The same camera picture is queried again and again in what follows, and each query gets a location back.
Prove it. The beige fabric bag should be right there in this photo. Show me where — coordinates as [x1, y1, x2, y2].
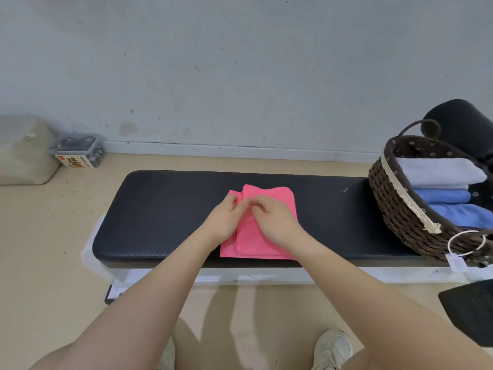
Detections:
[0, 114, 62, 186]

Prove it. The person's left hand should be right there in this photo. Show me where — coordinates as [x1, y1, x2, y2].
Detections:
[204, 194, 253, 246]

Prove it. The person's left white shoe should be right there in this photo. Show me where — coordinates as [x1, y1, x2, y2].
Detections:
[156, 336, 176, 370]

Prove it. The blue folded towel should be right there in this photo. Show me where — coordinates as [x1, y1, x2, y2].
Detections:
[413, 188, 473, 205]
[429, 203, 493, 230]

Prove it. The clear plastic storage box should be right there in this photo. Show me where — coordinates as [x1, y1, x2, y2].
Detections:
[49, 133, 106, 169]

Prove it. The thin white folded towel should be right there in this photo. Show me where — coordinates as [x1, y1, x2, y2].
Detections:
[414, 183, 470, 191]

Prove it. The person's right forearm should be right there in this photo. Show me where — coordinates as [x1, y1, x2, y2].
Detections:
[284, 227, 493, 370]

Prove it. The black bench cushion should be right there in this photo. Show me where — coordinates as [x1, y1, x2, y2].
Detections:
[92, 170, 424, 262]

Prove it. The person's right white shoe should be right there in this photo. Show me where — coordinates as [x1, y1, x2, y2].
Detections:
[310, 329, 354, 370]

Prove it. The person's white shoe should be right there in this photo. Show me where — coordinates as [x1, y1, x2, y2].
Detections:
[310, 329, 354, 370]
[156, 336, 176, 370]

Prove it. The pink towel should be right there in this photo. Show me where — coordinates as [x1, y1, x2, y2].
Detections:
[220, 184, 299, 261]

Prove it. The person's right hand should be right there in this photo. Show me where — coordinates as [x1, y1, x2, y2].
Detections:
[250, 196, 309, 252]

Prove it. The person's right leg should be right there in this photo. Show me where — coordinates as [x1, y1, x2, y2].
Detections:
[342, 347, 371, 370]

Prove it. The black textured pad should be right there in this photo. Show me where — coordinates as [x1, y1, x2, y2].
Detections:
[438, 279, 493, 347]

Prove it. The person's left forearm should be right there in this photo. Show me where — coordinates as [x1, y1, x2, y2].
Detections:
[29, 226, 232, 370]

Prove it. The white cord ring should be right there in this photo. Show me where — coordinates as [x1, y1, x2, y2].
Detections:
[447, 230, 487, 257]

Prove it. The white bench frame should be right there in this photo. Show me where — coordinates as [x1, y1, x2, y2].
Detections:
[80, 214, 493, 306]

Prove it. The white paper tag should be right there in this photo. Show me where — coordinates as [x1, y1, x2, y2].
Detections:
[445, 253, 469, 273]

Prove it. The pale lavender folded towel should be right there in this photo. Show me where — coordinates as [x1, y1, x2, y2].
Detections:
[395, 157, 488, 188]

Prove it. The brown wicker basket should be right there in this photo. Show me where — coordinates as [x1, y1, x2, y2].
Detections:
[368, 119, 493, 269]

